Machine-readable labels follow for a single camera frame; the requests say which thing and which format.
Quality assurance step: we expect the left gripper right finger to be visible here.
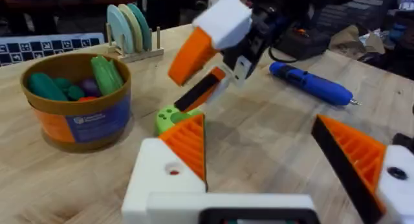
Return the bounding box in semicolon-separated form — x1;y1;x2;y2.
311;115;414;224

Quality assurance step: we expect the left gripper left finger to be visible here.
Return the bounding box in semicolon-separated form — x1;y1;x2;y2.
121;113;208;224

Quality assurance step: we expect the blue electric screwdriver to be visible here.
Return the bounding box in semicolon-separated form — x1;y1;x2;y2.
268;61;362;107

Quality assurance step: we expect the green disc with holes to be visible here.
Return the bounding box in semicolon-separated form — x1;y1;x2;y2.
155;104;204;136

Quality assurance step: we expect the wooden peg rack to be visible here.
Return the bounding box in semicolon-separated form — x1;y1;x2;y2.
105;22;165;64

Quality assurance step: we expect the teal plate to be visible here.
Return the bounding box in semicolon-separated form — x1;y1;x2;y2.
126;3;153;52

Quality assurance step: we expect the cream plate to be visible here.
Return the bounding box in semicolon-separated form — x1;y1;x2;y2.
117;3;144;53

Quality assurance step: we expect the black box device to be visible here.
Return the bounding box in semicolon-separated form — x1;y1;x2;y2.
274;25;331;62

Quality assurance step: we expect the pale blue plate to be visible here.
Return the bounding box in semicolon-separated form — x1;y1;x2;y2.
106;4;135;55

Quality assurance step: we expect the toy tub with vegetables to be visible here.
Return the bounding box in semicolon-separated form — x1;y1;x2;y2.
20;52;133;153

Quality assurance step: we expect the crumpled brown paper heap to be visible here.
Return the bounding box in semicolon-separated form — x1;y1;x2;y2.
329;24;386;56

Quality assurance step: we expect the black and white marker board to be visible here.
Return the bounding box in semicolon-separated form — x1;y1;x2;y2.
0;32;105;68

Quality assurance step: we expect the black cable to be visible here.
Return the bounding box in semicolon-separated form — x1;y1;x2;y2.
267;45;299;64

